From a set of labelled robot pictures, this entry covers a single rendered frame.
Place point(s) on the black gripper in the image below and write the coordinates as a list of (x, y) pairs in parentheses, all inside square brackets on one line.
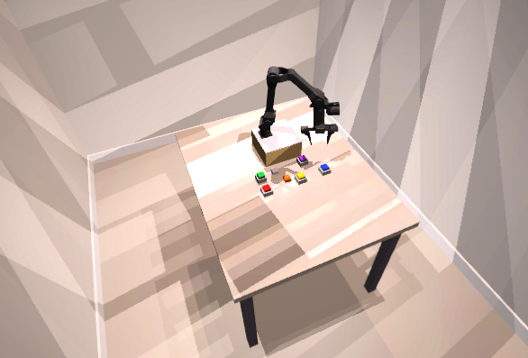
[(306, 130)]

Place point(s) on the red button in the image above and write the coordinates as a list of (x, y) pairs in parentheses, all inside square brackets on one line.
[(266, 190)]

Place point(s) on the purple button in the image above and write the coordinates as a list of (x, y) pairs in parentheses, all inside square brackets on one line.
[(302, 160)]

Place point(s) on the green button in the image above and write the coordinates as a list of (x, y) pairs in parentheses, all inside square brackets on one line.
[(260, 177)]

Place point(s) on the blue button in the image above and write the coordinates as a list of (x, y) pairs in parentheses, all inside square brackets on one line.
[(324, 169)]

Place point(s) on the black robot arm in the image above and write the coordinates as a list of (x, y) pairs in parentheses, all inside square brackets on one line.
[(316, 96)]

